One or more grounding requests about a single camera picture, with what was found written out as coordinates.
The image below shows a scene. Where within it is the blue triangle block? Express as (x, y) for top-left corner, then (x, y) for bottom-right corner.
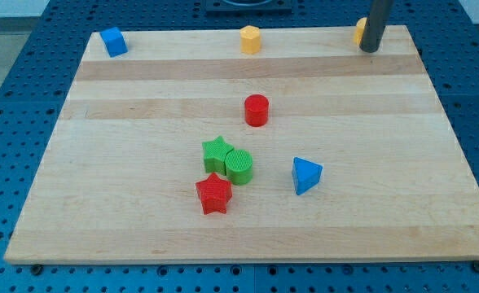
(292, 157), (323, 195)

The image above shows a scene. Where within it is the yellow hexagon block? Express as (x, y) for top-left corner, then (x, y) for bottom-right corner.
(239, 25), (261, 55)

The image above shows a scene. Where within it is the green cylinder block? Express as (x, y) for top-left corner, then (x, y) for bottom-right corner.
(225, 149), (253, 186)

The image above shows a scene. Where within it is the red cylinder block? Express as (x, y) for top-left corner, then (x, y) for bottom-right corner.
(244, 94), (270, 127)

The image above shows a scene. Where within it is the yellow block behind rod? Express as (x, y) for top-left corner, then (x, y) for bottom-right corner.
(353, 17), (367, 46)

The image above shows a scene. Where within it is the wooden board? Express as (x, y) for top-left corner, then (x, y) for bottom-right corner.
(4, 25), (479, 265)

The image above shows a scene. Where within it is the red star block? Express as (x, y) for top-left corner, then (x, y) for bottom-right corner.
(195, 173), (232, 215)

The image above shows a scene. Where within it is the green star block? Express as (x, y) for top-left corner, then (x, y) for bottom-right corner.
(202, 136), (235, 175)

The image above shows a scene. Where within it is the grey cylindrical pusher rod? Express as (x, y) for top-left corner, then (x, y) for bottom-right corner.
(359, 0), (393, 53)

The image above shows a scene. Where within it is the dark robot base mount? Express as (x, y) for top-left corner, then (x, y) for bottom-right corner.
(202, 0), (294, 12)

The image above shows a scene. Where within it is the blue cube block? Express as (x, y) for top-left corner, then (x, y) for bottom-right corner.
(99, 27), (128, 57)

